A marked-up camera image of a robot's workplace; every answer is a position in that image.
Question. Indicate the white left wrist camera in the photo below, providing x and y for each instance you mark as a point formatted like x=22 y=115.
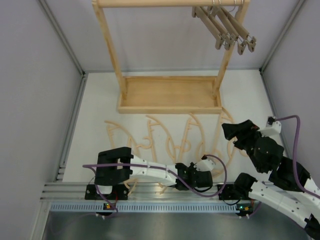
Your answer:
x=205 y=165

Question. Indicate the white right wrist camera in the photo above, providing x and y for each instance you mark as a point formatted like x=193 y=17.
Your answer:
x=273 y=127

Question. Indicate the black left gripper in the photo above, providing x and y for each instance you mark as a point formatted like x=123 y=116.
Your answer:
x=191 y=167

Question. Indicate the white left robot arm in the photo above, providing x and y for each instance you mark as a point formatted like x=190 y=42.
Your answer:
x=118 y=165

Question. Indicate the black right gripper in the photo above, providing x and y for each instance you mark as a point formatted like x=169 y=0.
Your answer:
x=242 y=131

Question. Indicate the beige plastic hanger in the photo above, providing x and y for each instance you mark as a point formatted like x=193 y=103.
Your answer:
x=119 y=136
x=226 y=151
x=187 y=140
x=169 y=143

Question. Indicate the wooden hanger rack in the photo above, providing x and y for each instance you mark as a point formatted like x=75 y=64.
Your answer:
x=168 y=94

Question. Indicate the aluminium mounting rail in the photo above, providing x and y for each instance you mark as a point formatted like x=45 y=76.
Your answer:
x=143 y=192

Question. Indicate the white slotted cable duct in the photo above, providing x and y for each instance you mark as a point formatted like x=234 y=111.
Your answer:
x=144 y=207

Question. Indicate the taupe clip hanger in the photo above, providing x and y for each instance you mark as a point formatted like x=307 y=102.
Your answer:
x=210 y=25
x=233 y=31
x=220 y=16

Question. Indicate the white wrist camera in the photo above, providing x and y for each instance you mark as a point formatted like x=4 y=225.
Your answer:
x=205 y=165
x=273 y=127

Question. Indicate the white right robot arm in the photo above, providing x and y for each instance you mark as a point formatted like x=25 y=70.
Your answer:
x=300 y=196

